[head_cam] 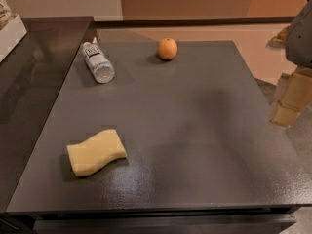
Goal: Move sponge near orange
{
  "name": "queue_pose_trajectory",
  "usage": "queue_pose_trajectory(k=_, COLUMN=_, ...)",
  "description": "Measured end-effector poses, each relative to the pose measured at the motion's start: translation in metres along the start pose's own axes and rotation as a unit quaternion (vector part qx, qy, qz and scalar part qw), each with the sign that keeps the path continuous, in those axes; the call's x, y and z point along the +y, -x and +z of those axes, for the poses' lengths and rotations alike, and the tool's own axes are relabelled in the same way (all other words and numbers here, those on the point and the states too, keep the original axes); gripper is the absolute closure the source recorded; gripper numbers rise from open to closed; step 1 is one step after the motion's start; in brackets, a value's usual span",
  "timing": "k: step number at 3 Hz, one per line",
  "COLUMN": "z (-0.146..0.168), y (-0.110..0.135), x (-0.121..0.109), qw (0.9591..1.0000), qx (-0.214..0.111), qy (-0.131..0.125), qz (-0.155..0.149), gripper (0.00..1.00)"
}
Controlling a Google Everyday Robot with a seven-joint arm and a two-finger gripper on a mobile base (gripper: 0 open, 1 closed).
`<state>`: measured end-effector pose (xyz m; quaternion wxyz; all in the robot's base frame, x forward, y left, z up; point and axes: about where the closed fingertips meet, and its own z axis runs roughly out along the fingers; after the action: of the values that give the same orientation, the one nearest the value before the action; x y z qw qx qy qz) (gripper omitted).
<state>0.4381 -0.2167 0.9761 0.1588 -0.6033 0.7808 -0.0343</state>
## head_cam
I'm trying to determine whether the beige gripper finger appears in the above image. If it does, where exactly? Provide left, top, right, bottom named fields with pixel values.
left=270, top=66, right=312, bottom=127
left=272, top=26, right=290, bottom=44

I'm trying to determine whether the yellow wavy sponge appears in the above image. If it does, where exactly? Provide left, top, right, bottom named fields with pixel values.
left=66, top=129, right=127, bottom=177

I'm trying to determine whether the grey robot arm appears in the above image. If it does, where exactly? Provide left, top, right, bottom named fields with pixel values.
left=270, top=1, right=312, bottom=128

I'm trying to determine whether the orange fruit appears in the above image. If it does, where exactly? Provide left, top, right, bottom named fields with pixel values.
left=157, top=38, right=177, bottom=60

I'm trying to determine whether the clear plastic water bottle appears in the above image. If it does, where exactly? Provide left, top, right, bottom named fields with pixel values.
left=82, top=42, right=115, bottom=84

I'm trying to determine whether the dark side counter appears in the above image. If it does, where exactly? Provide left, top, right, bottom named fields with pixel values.
left=0, top=16, right=97, bottom=214

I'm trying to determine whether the white box on counter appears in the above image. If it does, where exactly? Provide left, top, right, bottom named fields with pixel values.
left=0, top=14, right=27, bottom=62

